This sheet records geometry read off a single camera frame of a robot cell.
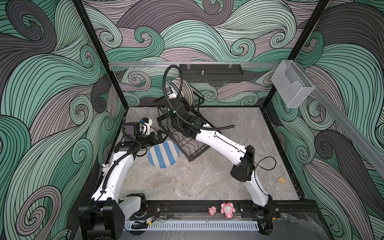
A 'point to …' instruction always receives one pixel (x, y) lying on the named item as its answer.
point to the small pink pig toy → (212, 210)
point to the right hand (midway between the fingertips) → (181, 97)
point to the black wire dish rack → (191, 148)
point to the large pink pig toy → (227, 208)
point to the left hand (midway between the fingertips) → (162, 135)
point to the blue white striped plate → (163, 155)
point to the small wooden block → (281, 180)
